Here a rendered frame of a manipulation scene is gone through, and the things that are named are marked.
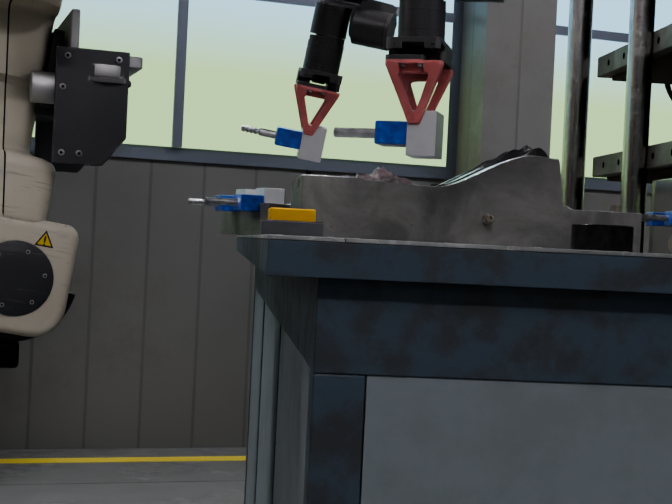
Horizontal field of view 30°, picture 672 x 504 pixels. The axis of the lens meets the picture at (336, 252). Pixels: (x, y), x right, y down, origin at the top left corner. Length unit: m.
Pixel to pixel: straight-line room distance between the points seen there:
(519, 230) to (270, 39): 3.02
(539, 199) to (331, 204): 0.30
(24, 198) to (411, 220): 0.54
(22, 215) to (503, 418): 0.81
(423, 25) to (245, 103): 3.22
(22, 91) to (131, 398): 2.93
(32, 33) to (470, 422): 0.91
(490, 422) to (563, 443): 0.07
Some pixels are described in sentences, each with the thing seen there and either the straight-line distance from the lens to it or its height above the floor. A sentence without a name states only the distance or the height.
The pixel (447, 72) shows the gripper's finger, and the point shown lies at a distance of 1.54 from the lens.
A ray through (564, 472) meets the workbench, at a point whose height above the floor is 0.59.
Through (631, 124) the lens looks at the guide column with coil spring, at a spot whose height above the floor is 1.08.
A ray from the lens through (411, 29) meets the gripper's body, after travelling 1.50.
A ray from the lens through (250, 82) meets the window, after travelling 4.70.
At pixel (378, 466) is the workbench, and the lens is 1.19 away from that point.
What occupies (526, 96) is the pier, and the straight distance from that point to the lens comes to 4.89.
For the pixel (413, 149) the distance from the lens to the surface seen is 1.48.
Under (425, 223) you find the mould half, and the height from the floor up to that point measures 0.83.
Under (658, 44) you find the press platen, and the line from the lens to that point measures 2.80.
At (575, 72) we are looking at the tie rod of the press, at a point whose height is 1.25.
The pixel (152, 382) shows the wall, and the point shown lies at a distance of 4.65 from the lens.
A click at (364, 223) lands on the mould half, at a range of 1.77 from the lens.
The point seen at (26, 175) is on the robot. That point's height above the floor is 0.87.
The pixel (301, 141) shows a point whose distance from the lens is 1.93.
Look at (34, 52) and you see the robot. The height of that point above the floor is 1.04.
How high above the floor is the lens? 0.80
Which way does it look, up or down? level
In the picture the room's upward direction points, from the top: 3 degrees clockwise
